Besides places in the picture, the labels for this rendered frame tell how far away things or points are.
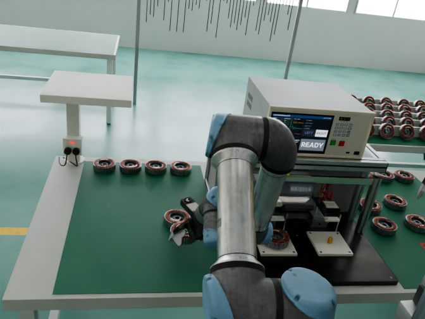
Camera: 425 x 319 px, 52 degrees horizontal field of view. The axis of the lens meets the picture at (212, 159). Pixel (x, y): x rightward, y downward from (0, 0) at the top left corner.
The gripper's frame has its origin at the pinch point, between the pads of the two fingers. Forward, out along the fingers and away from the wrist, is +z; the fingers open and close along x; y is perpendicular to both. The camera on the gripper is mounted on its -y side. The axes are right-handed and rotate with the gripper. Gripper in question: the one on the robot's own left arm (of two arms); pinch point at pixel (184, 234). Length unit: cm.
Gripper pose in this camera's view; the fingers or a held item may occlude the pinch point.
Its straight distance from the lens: 169.5
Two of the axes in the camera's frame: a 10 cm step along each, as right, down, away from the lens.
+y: 3.9, 8.2, -4.1
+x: 8.4, -1.5, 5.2
